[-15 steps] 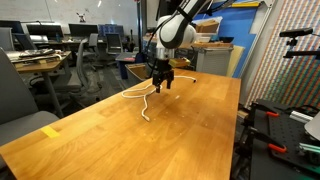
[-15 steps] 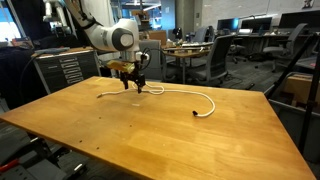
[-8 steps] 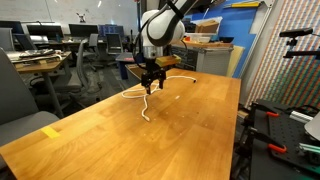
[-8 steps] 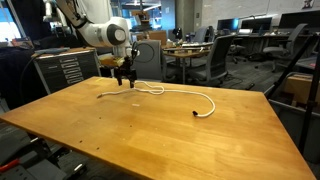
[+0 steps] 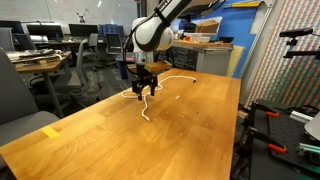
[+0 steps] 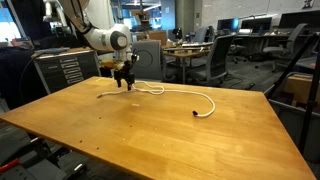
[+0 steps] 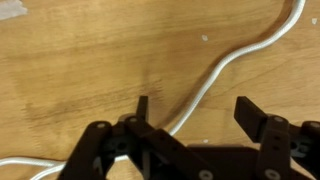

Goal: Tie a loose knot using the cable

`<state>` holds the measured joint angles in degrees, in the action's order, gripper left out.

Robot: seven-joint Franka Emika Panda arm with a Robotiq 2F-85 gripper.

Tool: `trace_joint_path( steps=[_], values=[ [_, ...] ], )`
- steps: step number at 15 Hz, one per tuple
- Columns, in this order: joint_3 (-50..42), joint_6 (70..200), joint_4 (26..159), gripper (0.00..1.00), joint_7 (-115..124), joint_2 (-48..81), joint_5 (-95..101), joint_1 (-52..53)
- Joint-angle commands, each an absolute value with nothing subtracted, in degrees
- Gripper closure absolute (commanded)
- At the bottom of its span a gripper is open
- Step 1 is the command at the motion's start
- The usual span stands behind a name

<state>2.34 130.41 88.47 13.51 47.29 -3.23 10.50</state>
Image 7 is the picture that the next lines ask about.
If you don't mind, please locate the white braided cable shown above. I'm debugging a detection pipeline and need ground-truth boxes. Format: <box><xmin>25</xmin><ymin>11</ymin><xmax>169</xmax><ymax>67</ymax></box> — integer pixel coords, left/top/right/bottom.
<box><xmin>0</xmin><ymin>0</ymin><xmax>307</xmax><ymax>180</ymax></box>

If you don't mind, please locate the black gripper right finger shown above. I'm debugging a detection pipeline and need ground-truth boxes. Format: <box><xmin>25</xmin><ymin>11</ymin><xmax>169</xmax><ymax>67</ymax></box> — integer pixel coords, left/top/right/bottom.
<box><xmin>234</xmin><ymin>96</ymin><xmax>320</xmax><ymax>180</ymax></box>

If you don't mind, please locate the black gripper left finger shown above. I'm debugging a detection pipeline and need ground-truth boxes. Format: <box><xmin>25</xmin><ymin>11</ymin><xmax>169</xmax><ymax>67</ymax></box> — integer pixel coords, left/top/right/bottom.
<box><xmin>58</xmin><ymin>96</ymin><xmax>220</xmax><ymax>180</ymax></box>

